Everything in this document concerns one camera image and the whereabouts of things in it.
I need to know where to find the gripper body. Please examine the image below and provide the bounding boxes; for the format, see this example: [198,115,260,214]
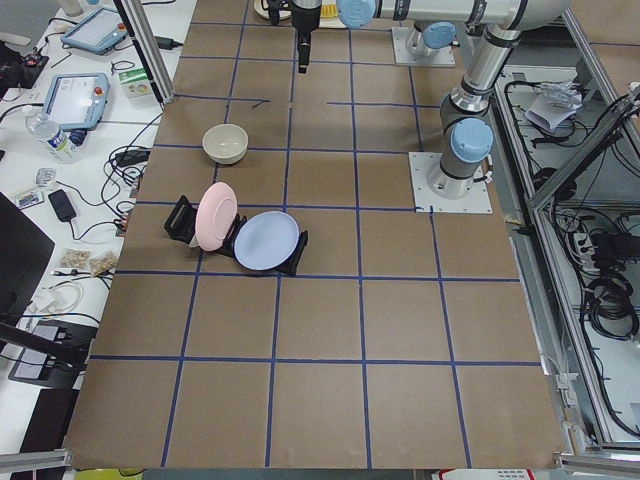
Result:
[291,0,320,34]

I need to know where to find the blue plate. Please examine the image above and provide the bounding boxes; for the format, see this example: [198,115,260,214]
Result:
[234,211,299,270]

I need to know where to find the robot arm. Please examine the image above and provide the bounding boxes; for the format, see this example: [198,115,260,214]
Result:
[269,1,456,74]
[337,1,570,199]

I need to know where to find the pink plate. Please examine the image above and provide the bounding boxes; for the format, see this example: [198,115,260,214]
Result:
[195,182,238,251]

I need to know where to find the cream bowl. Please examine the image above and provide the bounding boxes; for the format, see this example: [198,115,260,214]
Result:
[202,124,248,165]

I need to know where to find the green white carton box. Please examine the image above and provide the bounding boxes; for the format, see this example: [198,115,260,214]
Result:
[118,68,153,99]

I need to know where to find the far teach pendant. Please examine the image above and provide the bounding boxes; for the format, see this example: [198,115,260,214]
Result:
[61,8,128,55]

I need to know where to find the teach pendant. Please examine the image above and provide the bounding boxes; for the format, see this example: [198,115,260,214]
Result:
[61,8,128,55]
[43,73,110,131]

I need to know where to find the black dish rack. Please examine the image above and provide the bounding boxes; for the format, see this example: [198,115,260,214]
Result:
[164,196,308,276]

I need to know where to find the near teach pendant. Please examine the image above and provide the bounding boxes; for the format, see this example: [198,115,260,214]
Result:
[43,73,110,131]

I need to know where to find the crumpled paper sheets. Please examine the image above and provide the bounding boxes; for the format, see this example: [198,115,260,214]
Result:
[525,81,583,132]

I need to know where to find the plastic water bottle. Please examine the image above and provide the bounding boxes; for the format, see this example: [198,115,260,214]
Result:
[25,111,77,164]

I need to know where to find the black power adapter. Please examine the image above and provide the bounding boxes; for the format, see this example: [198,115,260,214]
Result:
[48,189,77,222]

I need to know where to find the black monitor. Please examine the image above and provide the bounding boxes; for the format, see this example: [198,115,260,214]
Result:
[0,195,55,326]

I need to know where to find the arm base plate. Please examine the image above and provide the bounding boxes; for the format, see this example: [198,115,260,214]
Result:
[391,27,455,68]
[408,152,493,214]

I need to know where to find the aluminium frame post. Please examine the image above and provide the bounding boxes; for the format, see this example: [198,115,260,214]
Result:
[114,0,175,105]

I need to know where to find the black cable bundle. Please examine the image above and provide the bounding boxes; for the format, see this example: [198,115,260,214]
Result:
[579,209,640,346]

